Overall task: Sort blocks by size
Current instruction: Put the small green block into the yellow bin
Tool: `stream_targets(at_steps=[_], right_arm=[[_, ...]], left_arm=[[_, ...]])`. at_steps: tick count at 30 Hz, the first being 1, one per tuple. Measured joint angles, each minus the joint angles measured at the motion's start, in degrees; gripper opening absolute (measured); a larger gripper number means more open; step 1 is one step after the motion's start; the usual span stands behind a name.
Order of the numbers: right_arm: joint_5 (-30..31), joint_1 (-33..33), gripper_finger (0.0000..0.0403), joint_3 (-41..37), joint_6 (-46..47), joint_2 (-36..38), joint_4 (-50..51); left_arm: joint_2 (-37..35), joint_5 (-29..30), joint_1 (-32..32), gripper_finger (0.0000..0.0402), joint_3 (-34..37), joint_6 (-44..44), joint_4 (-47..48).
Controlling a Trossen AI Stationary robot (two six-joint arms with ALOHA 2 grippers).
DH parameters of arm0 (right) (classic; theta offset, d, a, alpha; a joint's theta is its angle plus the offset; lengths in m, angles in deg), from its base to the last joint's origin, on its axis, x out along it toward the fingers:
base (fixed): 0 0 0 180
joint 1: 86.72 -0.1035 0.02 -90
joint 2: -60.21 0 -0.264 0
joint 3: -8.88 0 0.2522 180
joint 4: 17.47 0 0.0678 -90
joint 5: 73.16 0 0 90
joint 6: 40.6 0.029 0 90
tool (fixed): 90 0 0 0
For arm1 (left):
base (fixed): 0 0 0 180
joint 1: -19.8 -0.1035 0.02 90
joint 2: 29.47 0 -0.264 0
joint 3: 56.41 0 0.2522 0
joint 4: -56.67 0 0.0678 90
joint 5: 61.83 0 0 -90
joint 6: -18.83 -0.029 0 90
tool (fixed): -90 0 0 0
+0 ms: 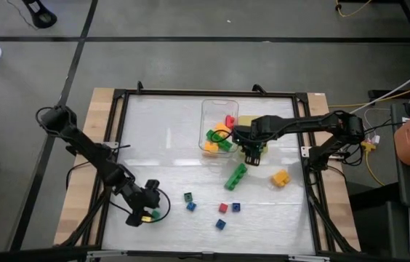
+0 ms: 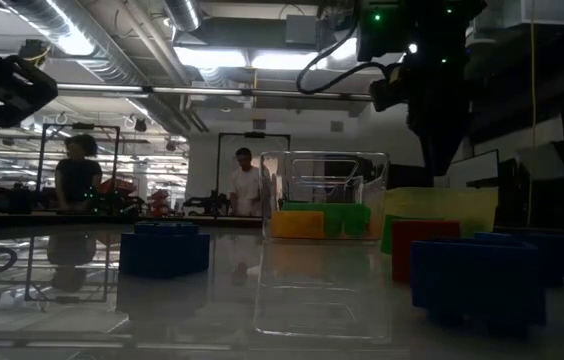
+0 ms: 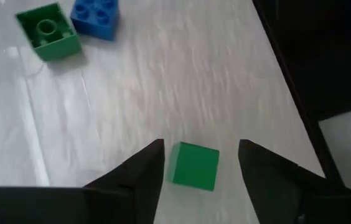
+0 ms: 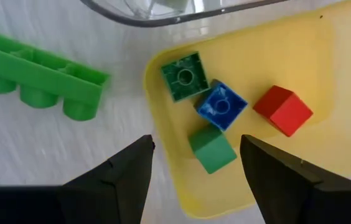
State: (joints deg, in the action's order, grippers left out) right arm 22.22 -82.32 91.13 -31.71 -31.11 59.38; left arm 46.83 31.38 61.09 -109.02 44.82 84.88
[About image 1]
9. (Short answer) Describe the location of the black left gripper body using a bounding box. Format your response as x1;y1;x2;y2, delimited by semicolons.
121;178;161;215

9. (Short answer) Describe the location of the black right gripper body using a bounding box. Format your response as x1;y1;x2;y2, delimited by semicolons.
232;125;268;149

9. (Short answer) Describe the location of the long green building block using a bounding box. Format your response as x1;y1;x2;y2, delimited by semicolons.
205;129;234;152
224;162;249;191

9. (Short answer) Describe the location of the clear plastic bin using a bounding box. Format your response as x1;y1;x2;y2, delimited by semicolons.
199;98;240;158

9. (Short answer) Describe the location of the white table mat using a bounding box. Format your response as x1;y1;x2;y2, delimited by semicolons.
102;95;317;255

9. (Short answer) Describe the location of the black stand base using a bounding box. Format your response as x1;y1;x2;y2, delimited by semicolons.
21;0;58;29

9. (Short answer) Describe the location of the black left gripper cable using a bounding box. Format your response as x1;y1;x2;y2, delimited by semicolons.
109;187;172;224

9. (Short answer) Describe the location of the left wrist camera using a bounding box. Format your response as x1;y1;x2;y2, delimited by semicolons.
144;178;161;192

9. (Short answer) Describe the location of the black metal table frame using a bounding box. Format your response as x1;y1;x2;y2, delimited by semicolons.
59;80;358;255

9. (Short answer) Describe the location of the orange-yellow cable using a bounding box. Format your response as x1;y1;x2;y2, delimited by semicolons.
327;78;410;108

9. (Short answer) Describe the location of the yellow arm cable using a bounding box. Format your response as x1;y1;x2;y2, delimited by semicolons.
361;141;386;186

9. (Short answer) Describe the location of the white cable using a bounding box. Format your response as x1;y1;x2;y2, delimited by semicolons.
331;57;410;123

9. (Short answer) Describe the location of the yellow floor cable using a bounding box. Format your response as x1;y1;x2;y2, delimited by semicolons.
335;0;372;18

